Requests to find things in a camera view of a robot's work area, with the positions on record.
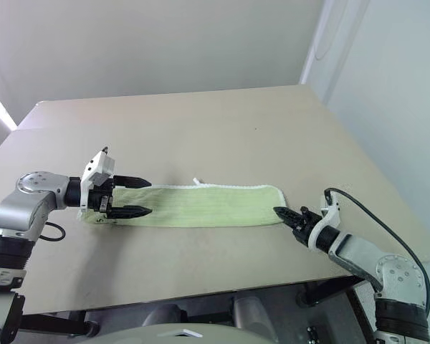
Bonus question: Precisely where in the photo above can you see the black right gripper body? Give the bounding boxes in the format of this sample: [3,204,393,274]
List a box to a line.
[292,206,324,247]

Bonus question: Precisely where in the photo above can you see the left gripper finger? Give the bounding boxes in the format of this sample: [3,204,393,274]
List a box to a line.
[109,205,153,221]
[113,175,153,190]

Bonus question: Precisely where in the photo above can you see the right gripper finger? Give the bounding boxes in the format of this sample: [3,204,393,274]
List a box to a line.
[272,206,305,222]
[279,214,304,234]

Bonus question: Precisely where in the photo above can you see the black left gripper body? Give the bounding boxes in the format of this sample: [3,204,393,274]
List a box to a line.
[87,177,116,218]

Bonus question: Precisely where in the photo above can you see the light green towel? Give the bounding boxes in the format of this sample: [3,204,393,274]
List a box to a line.
[77,177,286,229]

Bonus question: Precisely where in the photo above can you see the dark rounded shape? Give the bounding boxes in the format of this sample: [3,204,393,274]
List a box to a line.
[141,303,188,328]

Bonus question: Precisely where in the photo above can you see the grey robot torso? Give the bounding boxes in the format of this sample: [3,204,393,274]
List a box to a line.
[102,321,281,344]

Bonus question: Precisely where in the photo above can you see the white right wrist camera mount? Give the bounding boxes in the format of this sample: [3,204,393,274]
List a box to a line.
[307,193,342,250]

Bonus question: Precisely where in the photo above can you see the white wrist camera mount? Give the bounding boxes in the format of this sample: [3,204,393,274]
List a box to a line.
[307,193,342,250]
[80,150,116,211]

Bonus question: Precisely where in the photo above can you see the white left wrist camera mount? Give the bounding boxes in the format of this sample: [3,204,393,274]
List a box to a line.
[80,150,116,211]

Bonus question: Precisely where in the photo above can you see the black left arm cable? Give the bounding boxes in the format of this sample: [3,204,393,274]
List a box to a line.
[38,221,66,242]

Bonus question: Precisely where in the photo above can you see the black table frame bar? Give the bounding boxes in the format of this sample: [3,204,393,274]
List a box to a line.
[18,310,98,338]

